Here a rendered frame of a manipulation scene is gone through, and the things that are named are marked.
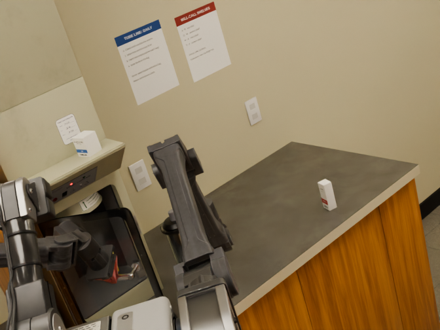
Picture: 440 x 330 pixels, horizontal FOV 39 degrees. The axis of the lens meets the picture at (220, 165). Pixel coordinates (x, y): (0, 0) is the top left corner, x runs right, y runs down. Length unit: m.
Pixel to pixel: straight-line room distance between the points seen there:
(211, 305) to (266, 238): 1.24
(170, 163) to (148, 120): 1.15
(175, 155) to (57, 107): 0.58
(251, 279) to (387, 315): 0.76
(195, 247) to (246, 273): 0.89
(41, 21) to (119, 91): 0.68
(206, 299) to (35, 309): 0.27
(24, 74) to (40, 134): 0.17
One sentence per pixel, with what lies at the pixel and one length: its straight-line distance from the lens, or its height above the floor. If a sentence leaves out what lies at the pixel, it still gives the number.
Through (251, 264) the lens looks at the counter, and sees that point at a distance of 2.13.
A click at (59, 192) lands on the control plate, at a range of 1.81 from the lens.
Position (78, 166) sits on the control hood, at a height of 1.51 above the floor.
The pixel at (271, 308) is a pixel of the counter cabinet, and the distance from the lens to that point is 2.13.
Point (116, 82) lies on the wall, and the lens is 2.42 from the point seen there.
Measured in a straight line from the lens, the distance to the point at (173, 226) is 2.00.
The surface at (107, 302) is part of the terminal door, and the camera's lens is 1.93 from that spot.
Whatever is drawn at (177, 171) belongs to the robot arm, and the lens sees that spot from 1.34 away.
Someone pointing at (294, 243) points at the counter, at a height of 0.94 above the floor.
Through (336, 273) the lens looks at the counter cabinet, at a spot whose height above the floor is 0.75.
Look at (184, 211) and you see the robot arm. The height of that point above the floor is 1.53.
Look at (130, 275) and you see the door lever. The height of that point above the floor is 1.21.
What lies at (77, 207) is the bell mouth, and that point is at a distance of 1.96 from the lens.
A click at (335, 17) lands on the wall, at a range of 3.18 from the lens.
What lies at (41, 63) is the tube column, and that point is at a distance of 1.83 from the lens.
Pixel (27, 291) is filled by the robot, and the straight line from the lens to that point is 1.01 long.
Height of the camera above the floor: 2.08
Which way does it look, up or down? 23 degrees down
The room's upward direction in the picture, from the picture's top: 17 degrees counter-clockwise
